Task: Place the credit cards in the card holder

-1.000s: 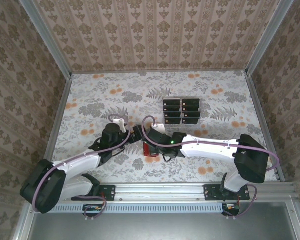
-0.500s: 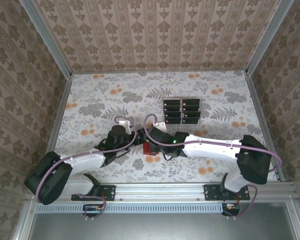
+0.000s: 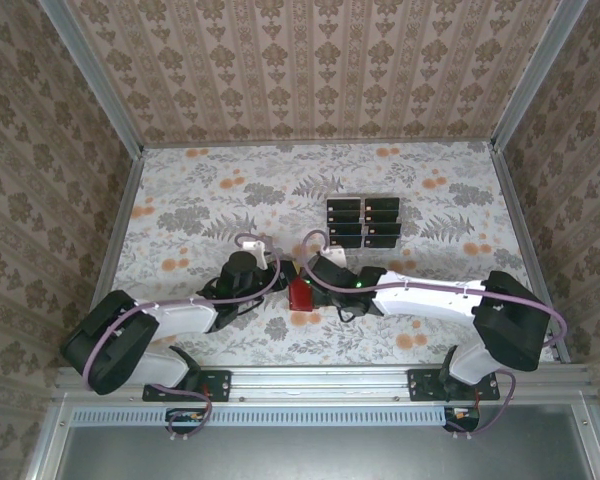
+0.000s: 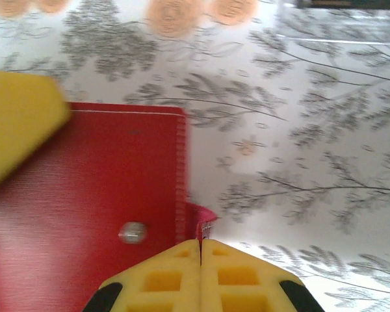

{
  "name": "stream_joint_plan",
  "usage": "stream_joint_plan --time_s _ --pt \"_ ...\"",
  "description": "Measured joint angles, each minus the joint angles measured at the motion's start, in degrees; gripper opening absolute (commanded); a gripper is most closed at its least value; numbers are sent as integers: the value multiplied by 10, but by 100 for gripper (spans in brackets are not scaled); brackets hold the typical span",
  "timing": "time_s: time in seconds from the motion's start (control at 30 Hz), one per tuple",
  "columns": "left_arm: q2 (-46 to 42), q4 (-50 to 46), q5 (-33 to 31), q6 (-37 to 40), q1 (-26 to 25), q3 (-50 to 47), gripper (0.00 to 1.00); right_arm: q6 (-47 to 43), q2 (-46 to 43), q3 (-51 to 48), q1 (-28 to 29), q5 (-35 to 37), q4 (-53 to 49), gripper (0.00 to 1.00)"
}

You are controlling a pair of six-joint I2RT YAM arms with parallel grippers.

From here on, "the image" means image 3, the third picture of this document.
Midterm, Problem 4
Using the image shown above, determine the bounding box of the black controller box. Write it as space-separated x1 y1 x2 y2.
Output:
443 405 481 432
165 407 207 434

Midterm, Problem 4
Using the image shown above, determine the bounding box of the clear acrylic card stand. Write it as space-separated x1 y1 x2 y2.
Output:
324 195 402 257

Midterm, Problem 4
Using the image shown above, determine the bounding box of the white slotted cable duct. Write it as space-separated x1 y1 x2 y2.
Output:
72 408 454 428

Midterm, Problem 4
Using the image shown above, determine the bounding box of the grey metal panel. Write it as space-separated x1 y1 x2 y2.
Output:
59 404 589 480

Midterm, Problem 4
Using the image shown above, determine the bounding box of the aluminium frame post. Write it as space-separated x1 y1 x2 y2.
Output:
492 0 589 151
37 0 146 157

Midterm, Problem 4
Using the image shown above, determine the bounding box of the aluminium side rail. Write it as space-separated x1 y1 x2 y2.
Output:
488 142 572 365
92 147 147 314

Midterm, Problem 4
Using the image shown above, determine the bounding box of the red leather card holder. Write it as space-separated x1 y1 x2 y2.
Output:
288 279 317 314

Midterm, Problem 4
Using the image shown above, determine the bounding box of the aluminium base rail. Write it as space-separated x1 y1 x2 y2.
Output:
54 364 594 404

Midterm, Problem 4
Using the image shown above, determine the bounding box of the purple cable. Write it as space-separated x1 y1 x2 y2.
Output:
82 232 281 444
299 229 569 441

